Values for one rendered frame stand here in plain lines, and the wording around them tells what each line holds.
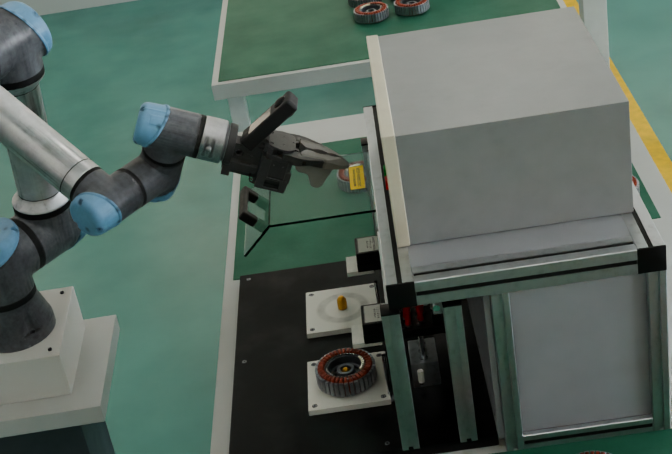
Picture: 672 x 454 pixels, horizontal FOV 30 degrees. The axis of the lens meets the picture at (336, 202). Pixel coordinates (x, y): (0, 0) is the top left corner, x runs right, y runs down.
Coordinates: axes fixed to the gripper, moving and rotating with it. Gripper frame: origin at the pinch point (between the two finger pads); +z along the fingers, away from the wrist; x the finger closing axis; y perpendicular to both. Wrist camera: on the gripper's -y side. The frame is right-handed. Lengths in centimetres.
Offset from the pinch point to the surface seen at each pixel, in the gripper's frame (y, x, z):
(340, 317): 42.0, -17.0, 12.5
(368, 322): 26.8, 6.4, 12.3
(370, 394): 40.1, 9.0, 16.6
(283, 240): 50, -56, 3
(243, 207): 22.5, -16.6, -12.4
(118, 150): 153, -279, -41
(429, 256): 4.2, 18.7, 15.0
